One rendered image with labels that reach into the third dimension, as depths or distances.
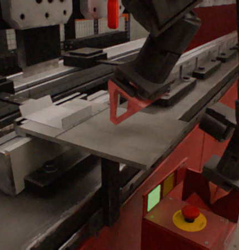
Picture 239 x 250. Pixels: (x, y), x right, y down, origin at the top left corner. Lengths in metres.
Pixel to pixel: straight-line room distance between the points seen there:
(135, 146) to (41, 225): 0.20
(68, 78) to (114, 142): 0.58
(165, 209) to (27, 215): 0.31
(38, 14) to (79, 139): 0.22
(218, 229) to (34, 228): 0.37
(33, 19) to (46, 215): 0.33
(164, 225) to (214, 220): 0.11
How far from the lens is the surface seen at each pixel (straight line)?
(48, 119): 0.61
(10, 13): 0.53
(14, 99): 0.74
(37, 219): 0.56
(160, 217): 0.70
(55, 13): 0.59
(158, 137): 0.53
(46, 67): 0.65
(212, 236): 0.67
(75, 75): 1.09
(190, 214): 0.67
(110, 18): 0.70
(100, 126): 0.57
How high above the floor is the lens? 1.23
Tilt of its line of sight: 23 degrees down
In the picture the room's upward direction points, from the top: straight up
